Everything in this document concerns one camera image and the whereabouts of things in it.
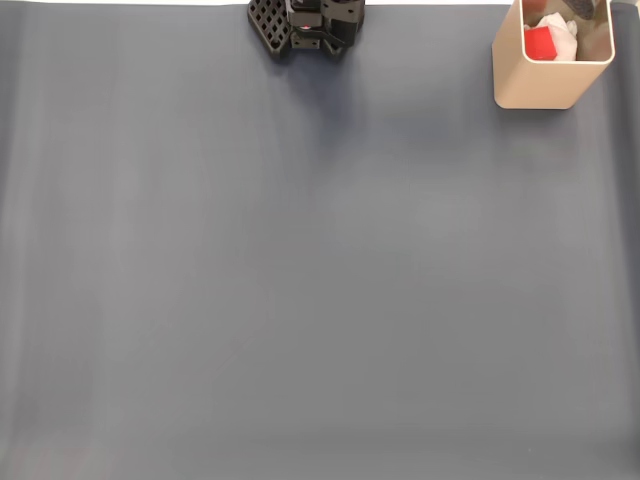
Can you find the red cube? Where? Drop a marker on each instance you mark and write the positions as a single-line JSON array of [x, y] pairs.
[[540, 44]]

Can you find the white crumpled tissue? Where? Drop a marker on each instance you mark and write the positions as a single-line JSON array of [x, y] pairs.
[[565, 35]]

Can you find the beige open box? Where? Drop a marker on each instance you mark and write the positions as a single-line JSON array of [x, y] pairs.
[[535, 82]]

